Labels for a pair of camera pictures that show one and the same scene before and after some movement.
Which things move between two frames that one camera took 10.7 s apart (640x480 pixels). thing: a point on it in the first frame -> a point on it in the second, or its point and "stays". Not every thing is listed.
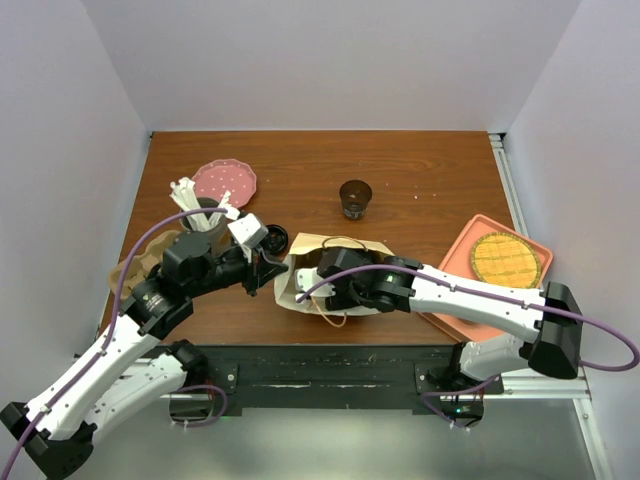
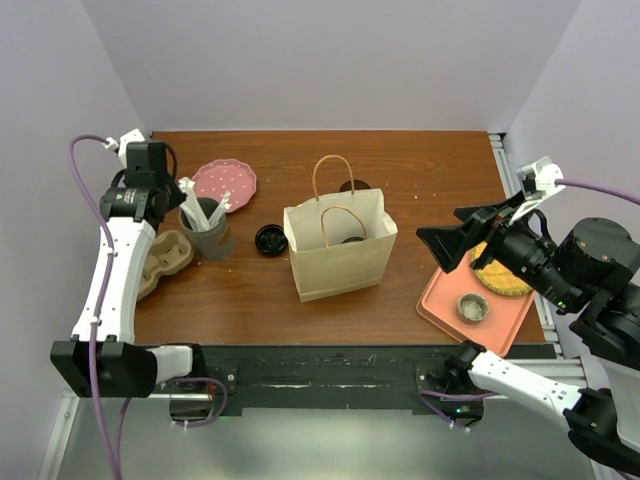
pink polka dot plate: [215, 178] stays
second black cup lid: [276, 240] stays
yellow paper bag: [305, 249] -> [341, 241]
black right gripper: [337, 299] -> [447, 241]
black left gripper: [259, 270] -> [177, 196]
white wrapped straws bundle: [182, 192] stays
